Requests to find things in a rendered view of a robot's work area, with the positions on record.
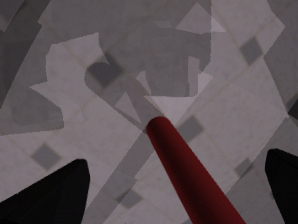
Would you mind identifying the dark red peg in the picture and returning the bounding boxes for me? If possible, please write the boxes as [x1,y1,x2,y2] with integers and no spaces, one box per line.
[146,116,246,224]

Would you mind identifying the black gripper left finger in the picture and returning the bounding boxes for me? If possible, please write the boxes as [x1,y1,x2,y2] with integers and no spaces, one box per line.
[0,159,90,224]

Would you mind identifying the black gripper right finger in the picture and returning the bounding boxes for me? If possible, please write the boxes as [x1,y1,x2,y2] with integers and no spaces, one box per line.
[265,148,298,224]

